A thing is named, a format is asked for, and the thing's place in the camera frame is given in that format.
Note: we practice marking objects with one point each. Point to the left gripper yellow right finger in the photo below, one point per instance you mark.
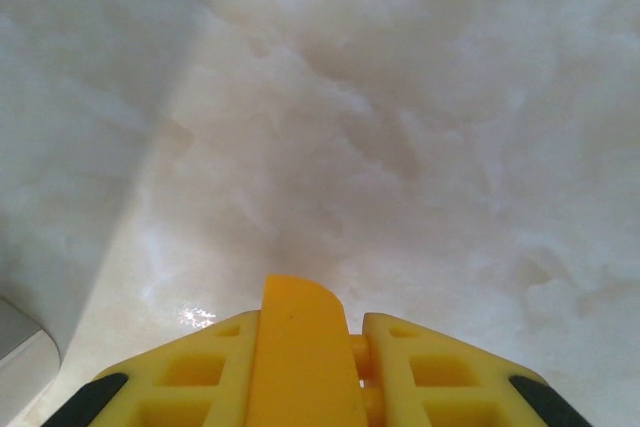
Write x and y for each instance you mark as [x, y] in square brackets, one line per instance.
[450, 387]

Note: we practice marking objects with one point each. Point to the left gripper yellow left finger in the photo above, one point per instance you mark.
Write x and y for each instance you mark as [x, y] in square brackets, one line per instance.
[200, 387]

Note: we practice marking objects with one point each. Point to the yellow lego plate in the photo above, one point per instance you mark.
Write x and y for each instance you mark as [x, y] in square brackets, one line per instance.
[300, 347]

